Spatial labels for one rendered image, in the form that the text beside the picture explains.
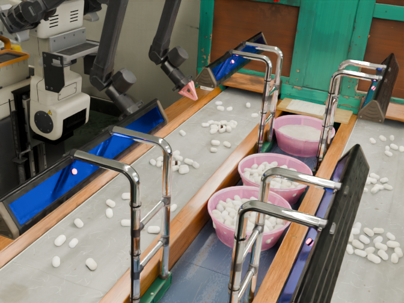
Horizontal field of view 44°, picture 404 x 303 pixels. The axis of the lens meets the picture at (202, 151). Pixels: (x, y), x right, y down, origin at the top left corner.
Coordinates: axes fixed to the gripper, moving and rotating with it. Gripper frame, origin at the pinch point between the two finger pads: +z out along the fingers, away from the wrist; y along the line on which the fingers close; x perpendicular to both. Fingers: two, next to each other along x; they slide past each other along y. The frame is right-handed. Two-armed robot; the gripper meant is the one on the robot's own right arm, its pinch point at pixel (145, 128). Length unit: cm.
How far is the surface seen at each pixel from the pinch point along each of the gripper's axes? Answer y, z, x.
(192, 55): 170, -29, 57
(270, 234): -26, 50, -29
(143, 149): 2.7, 5.1, 9.9
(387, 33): 86, 35, -68
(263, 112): 27.9, 24.5, -26.5
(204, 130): 34.2, 15.0, 3.0
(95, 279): -65, 24, -6
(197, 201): -22.3, 29.9, -13.3
